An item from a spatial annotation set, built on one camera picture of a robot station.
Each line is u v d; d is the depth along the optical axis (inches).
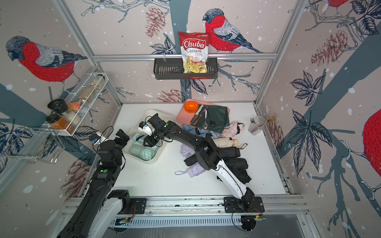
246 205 24.7
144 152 33.7
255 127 38.1
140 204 29.1
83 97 29.9
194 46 32.1
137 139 33.6
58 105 24.3
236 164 33.0
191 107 44.9
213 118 43.5
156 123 29.2
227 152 35.3
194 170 32.7
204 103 47.4
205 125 42.1
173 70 42.0
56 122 23.4
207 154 22.8
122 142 28.1
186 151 34.7
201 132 38.5
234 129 38.5
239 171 31.3
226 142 36.4
